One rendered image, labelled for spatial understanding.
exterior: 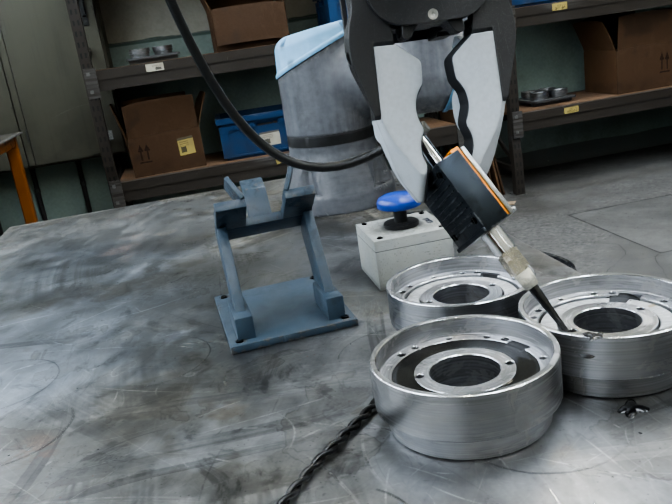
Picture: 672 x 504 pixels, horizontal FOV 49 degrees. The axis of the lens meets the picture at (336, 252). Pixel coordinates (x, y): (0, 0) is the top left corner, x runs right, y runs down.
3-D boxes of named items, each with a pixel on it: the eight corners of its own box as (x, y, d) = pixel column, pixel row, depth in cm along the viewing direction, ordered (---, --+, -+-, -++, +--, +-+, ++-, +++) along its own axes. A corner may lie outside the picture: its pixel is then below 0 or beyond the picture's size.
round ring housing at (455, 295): (442, 297, 61) (437, 249, 60) (564, 314, 54) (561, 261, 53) (364, 347, 54) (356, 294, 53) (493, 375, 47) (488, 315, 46)
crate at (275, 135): (311, 138, 430) (306, 99, 424) (320, 146, 394) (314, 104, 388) (222, 152, 425) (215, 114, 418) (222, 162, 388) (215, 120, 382)
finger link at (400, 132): (405, 198, 49) (401, 53, 47) (431, 203, 43) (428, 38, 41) (358, 200, 48) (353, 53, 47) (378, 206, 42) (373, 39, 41)
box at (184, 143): (221, 163, 386) (208, 90, 375) (125, 181, 374) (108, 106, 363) (211, 154, 423) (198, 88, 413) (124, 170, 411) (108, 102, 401)
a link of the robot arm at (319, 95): (294, 128, 105) (278, 28, 101) (389, 116, 102) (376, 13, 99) (277, 141, 93) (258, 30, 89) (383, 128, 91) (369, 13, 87)
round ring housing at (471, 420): (462, 494, 36) (454, 419, 35) (343, 417, 45) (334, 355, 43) (605, 413, 41) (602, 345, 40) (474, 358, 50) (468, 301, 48)
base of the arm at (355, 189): (278, 201, 107) (267, 132, 104) (379, 182, 109) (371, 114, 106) (294, 223, 92) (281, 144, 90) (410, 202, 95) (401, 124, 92)
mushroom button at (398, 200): (432, 247, 66) (426, 193, 65) (388, 256, 66) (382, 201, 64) (418, 237, 70) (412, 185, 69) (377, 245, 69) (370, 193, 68)
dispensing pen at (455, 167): (582, 360, 40) (395, 114, 42) (546, 370, 44) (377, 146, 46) (610, 336, 40) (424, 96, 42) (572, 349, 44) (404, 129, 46)
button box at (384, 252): (457, 275, 66) (452, 222, 64) (380, 291, 65) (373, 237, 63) (428, 252, 73) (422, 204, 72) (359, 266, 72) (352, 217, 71)
